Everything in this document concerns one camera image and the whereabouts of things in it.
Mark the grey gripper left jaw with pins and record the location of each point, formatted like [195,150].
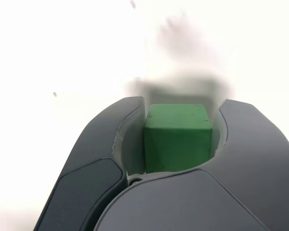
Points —
[86,168]

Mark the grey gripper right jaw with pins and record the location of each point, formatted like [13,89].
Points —
[231,192]

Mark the green cube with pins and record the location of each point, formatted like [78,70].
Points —
[178,144]

